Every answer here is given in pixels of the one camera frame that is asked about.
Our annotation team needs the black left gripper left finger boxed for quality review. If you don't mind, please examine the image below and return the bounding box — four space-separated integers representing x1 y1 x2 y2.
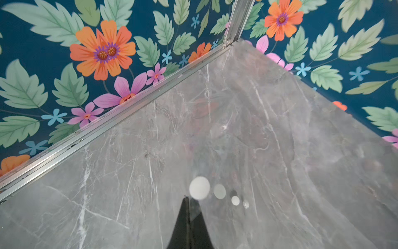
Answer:
167 197 190 249

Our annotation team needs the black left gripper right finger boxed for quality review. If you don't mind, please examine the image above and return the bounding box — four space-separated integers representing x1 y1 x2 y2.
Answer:
189 199 214 249

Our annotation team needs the teal ruler set pouch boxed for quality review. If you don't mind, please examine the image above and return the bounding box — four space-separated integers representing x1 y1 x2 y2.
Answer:
170 88 301 229

